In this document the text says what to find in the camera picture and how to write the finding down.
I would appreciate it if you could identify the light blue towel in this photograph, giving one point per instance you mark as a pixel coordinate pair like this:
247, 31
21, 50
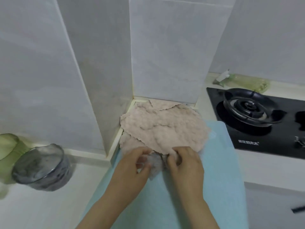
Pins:
221, 169

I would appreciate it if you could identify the person's right thumb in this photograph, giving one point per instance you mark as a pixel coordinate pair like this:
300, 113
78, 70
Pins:
171, 163

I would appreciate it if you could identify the person's left forearm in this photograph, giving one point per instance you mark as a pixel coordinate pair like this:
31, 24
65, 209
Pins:
104, 214

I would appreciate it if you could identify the silver stove knob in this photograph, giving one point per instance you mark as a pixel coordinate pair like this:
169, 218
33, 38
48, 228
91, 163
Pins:
300, 142

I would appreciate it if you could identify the green clear plastic packet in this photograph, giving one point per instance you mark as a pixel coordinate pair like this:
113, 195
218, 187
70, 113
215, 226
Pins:
247, 82

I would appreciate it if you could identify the person's left thumb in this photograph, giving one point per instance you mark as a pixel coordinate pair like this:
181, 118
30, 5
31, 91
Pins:
144, 167

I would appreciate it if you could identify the grey glass jar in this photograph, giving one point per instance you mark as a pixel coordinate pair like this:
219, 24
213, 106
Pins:
43, 168

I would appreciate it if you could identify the person's right hand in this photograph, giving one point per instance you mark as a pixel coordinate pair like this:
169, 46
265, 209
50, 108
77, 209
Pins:
188, 174

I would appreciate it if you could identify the black burner pan support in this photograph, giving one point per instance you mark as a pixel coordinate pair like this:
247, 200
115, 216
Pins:
300, 118
250, 108

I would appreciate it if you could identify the black glass gas stove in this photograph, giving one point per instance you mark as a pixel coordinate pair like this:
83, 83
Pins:
257, 138

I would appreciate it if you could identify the person's right forearm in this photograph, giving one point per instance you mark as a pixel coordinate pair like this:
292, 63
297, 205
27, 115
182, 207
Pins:
205, 215

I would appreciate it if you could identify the pink fluffy towel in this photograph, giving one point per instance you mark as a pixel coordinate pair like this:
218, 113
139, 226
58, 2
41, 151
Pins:
164, 126

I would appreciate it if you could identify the person's left hand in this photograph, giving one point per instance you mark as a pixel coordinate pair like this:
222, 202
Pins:
126, 175

